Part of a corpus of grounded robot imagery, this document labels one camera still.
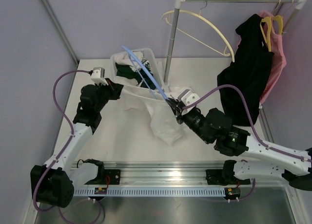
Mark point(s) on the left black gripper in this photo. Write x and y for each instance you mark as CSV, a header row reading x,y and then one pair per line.
x,y
114,88

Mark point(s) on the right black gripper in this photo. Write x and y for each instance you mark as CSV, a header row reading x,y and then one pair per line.
x,y
177,109

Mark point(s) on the white printed t shirt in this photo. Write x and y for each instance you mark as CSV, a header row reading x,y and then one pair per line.
x,y
162,120

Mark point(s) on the green and white t shirt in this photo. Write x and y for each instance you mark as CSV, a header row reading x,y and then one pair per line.
x,y
131,74

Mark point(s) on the light blue hanger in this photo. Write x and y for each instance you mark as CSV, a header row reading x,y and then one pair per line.
x,y
133,58

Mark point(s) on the cream plastic hanger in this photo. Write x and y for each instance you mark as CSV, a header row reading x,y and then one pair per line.
x,y
195,26

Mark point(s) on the black t shirt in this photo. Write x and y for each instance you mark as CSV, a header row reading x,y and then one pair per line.
x,y
252,65

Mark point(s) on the yellow hanger front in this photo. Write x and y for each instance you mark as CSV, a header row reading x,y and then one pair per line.
x,y
266,34

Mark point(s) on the yellow hanger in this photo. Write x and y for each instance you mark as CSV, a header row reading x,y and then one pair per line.
x,y
279,20
266,34

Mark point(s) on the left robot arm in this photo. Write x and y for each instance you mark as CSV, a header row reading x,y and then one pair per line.
x,y
53,183

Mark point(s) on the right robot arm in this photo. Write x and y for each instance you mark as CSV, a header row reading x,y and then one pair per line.
x,y
272,161

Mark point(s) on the pink t shirt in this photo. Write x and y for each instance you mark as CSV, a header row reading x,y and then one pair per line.
x,y
278,61

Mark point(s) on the yellow hanger back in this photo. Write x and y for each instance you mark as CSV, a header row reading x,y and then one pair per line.
x,y
279,20

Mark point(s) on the white plastic basket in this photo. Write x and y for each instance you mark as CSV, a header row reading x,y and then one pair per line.
x,y
146,56

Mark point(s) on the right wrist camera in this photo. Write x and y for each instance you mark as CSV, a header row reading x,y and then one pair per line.
x,y
188,97

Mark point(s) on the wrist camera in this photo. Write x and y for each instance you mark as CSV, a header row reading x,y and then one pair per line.
x,y
188,97
97,76

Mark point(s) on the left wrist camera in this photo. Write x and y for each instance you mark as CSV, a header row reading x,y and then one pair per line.
x,y
97,76

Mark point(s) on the aluminium mounting rail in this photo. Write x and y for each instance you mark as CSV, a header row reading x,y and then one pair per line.
x,y
156,171

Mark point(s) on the white slotted cable duct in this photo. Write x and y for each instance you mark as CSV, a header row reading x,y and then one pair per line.
x,y
151,192

